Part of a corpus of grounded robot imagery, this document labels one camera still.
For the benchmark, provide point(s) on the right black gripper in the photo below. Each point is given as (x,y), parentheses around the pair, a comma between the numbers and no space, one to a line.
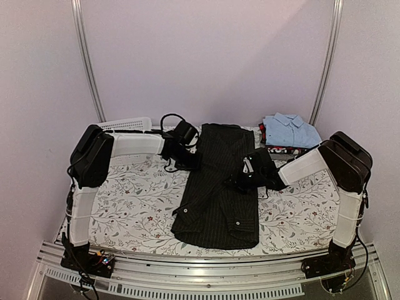
(236,183)

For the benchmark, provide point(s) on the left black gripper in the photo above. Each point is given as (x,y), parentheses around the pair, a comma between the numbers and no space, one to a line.
(195,165)

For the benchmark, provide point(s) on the black pinstriped long sleeve shirt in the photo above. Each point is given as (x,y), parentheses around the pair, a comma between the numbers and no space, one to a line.
(211,213)

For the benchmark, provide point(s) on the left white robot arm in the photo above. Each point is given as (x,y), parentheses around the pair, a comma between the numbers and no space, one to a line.
(90,161)

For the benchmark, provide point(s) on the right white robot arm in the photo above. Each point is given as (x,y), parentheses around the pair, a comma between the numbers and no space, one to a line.
(346,163)

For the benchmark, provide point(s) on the black white printed folded shirt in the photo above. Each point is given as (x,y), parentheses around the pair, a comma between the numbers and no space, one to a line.
(294,151)

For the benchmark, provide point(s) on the red black plaid folded shirt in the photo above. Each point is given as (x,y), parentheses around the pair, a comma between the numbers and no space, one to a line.
(262,129)

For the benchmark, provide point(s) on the white plastic basket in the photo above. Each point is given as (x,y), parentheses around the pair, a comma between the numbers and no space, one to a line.
(137,123)

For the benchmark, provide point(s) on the light blue folded shirt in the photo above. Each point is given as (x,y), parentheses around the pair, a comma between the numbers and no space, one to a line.
(289,130)

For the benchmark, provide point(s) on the floral patterned table mat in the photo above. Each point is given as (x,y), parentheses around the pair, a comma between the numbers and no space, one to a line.
(133,212)

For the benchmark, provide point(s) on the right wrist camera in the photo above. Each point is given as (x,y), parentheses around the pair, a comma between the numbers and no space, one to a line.
(248,165)

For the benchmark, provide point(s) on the aluminium front rail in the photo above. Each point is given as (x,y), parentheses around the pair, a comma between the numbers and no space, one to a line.
(150,276)

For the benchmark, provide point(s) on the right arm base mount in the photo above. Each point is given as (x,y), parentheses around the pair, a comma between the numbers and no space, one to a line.
(326,264)

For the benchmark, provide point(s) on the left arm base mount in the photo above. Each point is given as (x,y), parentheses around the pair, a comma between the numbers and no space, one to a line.
(82,260)

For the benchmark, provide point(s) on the left aluminium frame post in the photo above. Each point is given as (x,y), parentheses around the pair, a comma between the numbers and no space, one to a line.
(77,14)

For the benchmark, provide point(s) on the aluminium frame post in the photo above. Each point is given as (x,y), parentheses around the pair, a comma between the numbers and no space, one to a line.
(77,14)
(334,31)

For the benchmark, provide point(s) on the right aluminium frame post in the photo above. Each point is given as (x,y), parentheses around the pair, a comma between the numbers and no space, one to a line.
(334,31)

